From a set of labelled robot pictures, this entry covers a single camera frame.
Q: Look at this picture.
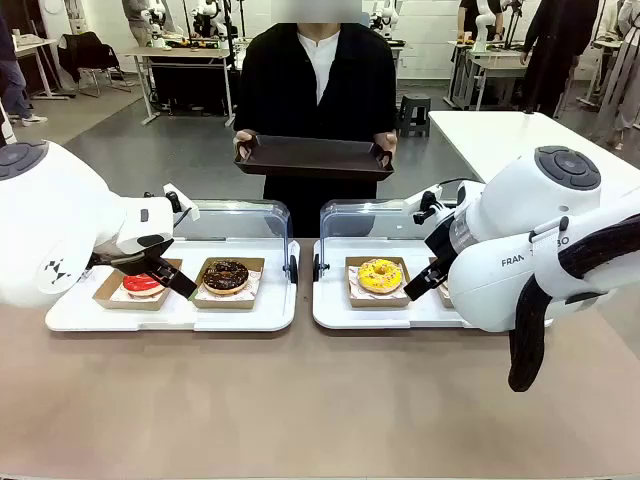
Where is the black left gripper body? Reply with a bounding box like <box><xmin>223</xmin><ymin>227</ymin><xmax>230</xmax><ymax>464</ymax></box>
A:
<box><xmin>88</xmin><ymin>238</ymin><xmax>176</xmax><ymax>276</ymax></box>

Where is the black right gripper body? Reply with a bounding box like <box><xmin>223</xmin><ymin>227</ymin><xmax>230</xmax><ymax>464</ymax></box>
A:
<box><xmin>423</xmin><ymin>212</ymin><xmax>469</xmax><ymax>264</ymax></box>

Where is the yellow glazed donut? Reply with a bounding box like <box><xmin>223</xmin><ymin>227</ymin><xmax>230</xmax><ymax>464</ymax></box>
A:
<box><xmin>357</xmin><ymin>257</ymin><xmax>404</xmax><ymax>295</ymax></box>

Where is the cardboard box of yellow donut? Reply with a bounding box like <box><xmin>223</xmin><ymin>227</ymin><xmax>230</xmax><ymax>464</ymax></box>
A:
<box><xmin>345</xmin><ymin>255</ymin><xmax>413</xmax><ymax>309</ymax></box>

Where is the paper liner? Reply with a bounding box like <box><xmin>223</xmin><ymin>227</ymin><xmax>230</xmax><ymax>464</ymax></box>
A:
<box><xmin>109</xmin><ymin>285</ymin><xmax>174</xmax><ymax>303</ymax></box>
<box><xmin>193</xmin><ymin>267</ymin><xmax>263</xmax><ymax>303</ymax></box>
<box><xmin>348</xmin><ymin>259</ymin><xmax>411</xmax><ymax>301</ymax></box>

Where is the dark brown serving tray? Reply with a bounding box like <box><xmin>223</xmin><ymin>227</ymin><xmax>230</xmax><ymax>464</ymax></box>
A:
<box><xmin>233</xmin><ymin>134</ymin><xmax>396</xmax><ymax>181</ymax></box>

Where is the red glazed donut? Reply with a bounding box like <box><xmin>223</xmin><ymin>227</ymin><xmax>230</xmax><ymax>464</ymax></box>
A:
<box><xmin>122</xmin><ymin>273</ymin><xmax>167</xmax><ymax>300</ymax></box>

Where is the paper liner under red donut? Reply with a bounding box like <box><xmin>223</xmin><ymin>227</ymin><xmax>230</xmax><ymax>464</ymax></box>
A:
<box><xmin>109</xmin><ymin>285</ymin><xmax>174</xmax><ymax>303</ymax></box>

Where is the cardboard box of red donut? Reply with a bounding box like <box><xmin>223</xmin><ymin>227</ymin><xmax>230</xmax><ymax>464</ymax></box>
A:
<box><xmin>92</xmin><ymin>257</ymin><xmax>184</xmax><ymax>312</ymax></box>

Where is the cardboard box of chocolate donut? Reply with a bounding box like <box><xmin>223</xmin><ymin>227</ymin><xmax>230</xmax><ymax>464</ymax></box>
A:
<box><xmin>188</xmin><ymin>256</ymin><xmax>266</xmax><ymax>310</ymax></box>

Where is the chocolate sprinkled donut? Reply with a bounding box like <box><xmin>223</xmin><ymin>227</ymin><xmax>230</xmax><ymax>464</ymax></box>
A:
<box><xmin>201</xmin><ymin>259</ymin><xmax>250</xmax><ymax>296</ymax></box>

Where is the paper liner under chocolate donut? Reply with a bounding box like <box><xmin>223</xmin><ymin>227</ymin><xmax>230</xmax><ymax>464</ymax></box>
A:
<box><xmin>193</xmin><ymin>267</ymin><xmax>263</xmax><ymax>303</ymax></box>

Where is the person in black top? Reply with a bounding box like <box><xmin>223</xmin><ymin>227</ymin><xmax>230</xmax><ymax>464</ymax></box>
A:
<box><xmin>233</xmin><ymin>22</ymin><xmax>399</xmax><ymax>239</ymax></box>

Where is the person's left hand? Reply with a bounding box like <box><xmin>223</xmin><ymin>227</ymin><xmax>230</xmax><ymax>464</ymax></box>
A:
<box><xmin>374</xmin><ymin>130</ymin><xmax>399</xmax><ymax>167</ymax></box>

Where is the person's right hand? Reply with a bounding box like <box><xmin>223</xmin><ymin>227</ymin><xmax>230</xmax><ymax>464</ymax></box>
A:
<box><xmin>234</xmin><ymin>128</ymin><xmax>260</xmax><ymax>162</ymax></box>

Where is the white display tray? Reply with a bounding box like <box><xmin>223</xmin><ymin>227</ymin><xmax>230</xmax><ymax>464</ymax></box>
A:
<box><xmin>312</xmin><ymin>237</ymin><xmax>482</xmax><ymax>330</ymax></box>
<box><xmin>44</xmin><ymin>237</ymin><xmax>301</xmax><ymax>333</ymax></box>

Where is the large white table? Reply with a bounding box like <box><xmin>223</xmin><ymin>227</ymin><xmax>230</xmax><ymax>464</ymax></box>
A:
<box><xmin>428</xmin><ymin>110</ymin><xmax>640</xmax><ymax>201</ymax></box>

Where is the clear display lid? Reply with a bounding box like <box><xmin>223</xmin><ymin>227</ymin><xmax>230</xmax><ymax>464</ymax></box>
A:
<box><xmin>319</xmin><ymin>198</ymin><xmax>437</xmax><ymax>275</ymax></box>
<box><xmin>172</xmin><ymin>198</ymin><xmax>293</xmax><ymax>276</ymax></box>

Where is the grey plastic stool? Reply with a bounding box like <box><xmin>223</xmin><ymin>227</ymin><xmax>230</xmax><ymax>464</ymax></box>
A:
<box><xmin>397</xmin><ymin>93</ymin><xmax>432</xmax><ymax>139</ymax></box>

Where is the grey background workbench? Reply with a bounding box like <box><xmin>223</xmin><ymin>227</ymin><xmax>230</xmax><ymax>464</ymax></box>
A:
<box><xmin>449</xmin><ymin>39</ymin><xmax>531</xmax><ymax>112</ymax></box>

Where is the black cabinet under workbench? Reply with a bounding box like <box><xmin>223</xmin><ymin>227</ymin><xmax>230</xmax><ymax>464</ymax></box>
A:
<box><xmin>149</xmin><ymin>62</ymin><xmax>231</xmax><ymax>109</ymax></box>

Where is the black jacket on chair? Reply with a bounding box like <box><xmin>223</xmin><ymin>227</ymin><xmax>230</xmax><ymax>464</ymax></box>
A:
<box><xmin>58</xmin><ymin>31</ymin><xmax>121</xmax><ymax>84</ymax></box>

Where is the background steel-leg workbench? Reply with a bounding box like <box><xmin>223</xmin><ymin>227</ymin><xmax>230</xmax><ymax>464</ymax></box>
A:
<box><xmin>124</xmin><ymin>46</ymin><xmax>237</xmax><ymax>126</ymax></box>

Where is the bystander in black clothes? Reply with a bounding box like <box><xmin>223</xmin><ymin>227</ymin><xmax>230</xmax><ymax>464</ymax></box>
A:
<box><xmin>519</xmin><ymin>0</ymin><xmax>601</xmax><ymax>119</ymax></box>

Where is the bystander in blue jeans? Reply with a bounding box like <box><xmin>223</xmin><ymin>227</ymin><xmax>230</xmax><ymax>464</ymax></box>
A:
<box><xmin>0</xmin><ymin>14</ymin><xmax>49</xmax><ymax>127</ymax></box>

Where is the white background desk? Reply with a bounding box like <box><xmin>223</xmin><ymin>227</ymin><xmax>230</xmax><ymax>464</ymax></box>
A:
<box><xmin>12</xmin><ymin>37</ymin><xmax>71</xmax><ymax>101</ymax></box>

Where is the bystander in khaki trousers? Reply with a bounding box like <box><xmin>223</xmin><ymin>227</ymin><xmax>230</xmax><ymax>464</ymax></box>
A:
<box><xmin>122</xmin><ymin>0</ymin><xmax>152</xmax><ymax>47</ymax></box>

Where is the bystander in beige coat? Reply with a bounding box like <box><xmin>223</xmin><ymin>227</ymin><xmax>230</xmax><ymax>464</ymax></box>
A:
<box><xmin>597</xmin><ymin>0</ymin><xmax>640</xmax><ymax>149</ymax></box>

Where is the background robot with black stand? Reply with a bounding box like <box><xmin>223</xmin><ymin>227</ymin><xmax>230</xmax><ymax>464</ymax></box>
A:
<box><xmin>192</xmin><ymin>0</ymin><xmax>224</xmax><ymax>40</ymax></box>

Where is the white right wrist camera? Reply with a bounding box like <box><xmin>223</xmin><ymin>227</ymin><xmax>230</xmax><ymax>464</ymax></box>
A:
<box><xmin>403</xmin><ymin>183</ymin><xmax>446</xmax><ymax>225</ymax></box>

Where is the metal frame chair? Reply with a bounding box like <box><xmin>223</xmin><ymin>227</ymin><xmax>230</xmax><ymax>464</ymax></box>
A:
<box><xmin>77</xmin><ymin>64</ymin><xmax>136</xmax><ymax>99</ymax></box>

